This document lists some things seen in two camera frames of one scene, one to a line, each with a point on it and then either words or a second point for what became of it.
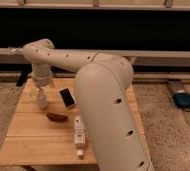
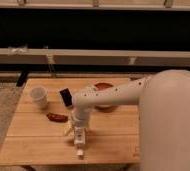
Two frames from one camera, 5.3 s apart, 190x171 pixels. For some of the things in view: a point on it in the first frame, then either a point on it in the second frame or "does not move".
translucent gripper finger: (33, 94) to (69, 130)
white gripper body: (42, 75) to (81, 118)
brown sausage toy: (56, 117) does not move
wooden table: (38, 136) does not move
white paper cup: (42, 97) does not move
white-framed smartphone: (67, 97) does not move
